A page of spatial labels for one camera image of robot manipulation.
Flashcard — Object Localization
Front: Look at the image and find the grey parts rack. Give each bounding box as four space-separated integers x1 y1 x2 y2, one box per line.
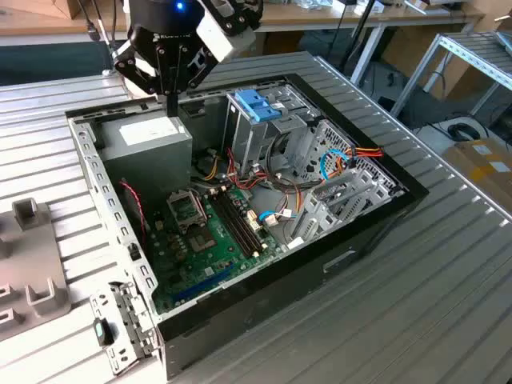
0 198 73 342

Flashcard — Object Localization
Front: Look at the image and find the metal socket cover frame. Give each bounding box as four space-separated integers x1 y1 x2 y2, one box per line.
166 190 209 234

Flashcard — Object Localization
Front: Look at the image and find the black case latch knob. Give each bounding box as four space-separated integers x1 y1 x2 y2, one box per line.
92 318 116 346

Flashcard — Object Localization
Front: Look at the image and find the black cable coil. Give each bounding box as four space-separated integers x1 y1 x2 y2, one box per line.
446 122 483 142

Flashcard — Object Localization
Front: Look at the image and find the black stand pole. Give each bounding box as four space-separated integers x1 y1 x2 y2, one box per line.
338 0 379 74

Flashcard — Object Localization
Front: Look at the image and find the grey metal drive cage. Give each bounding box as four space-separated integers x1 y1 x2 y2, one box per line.
222 84 321 181

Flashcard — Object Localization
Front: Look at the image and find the multicolour wire bundle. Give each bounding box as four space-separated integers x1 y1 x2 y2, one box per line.
190 146 306 220

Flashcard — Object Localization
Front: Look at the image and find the cardboard box with yellow tape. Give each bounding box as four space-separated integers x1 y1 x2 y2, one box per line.
442 138 512 203

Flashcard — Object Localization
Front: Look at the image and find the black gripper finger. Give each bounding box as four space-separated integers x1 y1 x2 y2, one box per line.
172 42 219 118
114 28 174 118

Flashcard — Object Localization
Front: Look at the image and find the blue looped data wire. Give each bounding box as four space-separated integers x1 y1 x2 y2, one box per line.
318 147 355 182

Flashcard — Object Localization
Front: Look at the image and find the red black fan wire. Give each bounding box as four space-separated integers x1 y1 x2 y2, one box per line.
118 179 148 246

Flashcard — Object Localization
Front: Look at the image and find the blue expansion slot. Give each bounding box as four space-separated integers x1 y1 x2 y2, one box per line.
171 262 236 304

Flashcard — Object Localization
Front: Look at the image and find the blue plastic cage latch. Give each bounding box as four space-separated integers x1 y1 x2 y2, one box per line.
234 90 283 123

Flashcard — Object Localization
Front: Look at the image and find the wooden desk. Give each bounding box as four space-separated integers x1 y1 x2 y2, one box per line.
0 0 487 87

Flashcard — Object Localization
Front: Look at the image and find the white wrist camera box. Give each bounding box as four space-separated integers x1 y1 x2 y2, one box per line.
194 10 257 63

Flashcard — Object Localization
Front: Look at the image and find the black RAM slot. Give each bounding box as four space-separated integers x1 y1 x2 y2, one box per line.
226 190 268 251
221 191 262 254
214 193 257 256
209 194 251 258

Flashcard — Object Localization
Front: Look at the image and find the metal expansion card bracket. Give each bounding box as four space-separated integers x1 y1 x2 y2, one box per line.
88 281 166 376

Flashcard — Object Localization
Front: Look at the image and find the red orange yellow power wire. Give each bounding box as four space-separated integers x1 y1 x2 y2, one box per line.
338 146 385 178

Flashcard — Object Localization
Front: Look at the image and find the short blue board wire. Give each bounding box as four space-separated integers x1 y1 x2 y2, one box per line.
258 210 299 226

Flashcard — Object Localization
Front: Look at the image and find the brown cardboard box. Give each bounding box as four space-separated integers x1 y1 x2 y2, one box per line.
19 0 83 20

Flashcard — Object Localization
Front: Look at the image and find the black open PC case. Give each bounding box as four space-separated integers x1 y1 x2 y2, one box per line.
65 73 430 381

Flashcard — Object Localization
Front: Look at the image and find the CPU socket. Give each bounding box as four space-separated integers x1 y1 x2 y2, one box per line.
187 226 219 254

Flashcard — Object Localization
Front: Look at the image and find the grey power supply unit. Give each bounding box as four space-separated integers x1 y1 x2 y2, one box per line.
98 108 194 201

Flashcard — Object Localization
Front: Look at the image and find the green motherboard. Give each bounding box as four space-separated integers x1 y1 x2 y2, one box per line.
146 186 283 316

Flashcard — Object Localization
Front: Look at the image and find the grey metal slat shelf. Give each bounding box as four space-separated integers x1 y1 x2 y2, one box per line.
390 30 512 118

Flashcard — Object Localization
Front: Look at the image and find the white board connector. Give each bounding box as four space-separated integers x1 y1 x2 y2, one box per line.
246 210 263 235

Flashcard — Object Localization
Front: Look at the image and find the grey metal disk bay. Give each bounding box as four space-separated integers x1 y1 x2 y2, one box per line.
286 118 405 251

